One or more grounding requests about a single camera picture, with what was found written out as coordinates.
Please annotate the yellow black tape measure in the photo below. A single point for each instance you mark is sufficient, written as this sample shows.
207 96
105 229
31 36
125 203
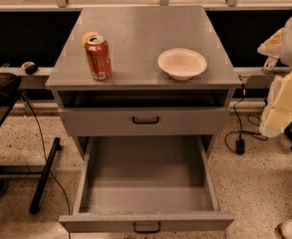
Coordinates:
30 68

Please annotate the clear plastic bottle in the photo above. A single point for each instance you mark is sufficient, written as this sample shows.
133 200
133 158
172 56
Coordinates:
269 65

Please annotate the grey metal drawer cabinet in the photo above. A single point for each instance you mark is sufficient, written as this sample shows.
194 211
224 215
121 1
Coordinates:
136 37

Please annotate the closed grey upper drawer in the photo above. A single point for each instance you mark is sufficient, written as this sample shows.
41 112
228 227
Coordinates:
147 121

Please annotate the orange-red soda can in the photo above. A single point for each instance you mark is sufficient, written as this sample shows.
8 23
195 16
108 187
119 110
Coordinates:
98 55

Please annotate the orange fruit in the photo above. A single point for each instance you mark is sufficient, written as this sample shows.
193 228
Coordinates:
87 35

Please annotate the black bag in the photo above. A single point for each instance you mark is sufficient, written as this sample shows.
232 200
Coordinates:
9 85

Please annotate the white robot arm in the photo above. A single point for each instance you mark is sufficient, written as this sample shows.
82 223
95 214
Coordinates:
285 57

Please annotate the black side table frame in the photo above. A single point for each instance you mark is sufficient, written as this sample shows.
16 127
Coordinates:
42 170

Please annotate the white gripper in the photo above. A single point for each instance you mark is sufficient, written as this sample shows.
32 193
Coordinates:
278 113

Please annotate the white paper bowl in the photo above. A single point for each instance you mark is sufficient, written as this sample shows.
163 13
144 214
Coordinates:
182 64

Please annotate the open grey lower drawer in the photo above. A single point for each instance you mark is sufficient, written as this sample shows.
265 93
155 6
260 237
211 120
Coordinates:
145 184

